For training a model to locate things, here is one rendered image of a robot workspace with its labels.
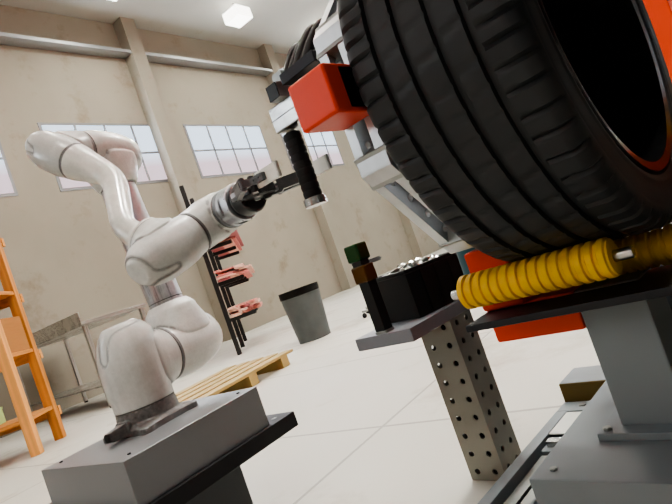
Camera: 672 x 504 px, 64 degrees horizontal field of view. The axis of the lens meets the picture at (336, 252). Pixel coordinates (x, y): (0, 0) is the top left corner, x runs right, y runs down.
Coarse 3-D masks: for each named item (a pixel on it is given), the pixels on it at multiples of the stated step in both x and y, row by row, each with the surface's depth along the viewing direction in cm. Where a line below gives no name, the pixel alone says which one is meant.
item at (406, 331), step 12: (456, 300) 132; (432, 312) 126; (444, 312) 125; (456, 312) 128; (396, 324) 127; (408, 324) 121; (420, 324) 118; (432, 324) 120; (372, 336) 123; (384, 336) 120; (396, 336) 118; (408, 336) 116; (420, 336) 116; (360, 348) 126; (372, 348) 123
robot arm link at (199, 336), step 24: (96, 144) 152; (120, 144) 159; (120, 168) 156; (144, 216) 158; (144, 288) 155; (168, 288) 155; (168, 312) 151; (192, 312) 155; (192, 336) 151; (216, 336) 159; (192, 360) 150
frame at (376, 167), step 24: (336, 0) 86; (336, 24) 79; (336, 48) 80; (360, 144) 81; (384, 144) 77; (360, 168) 81; (384, 168) 79; (384, 192) 83; (408, 192) 86; (408, 216) 87; (432, 216) 89; (456, 240) 89
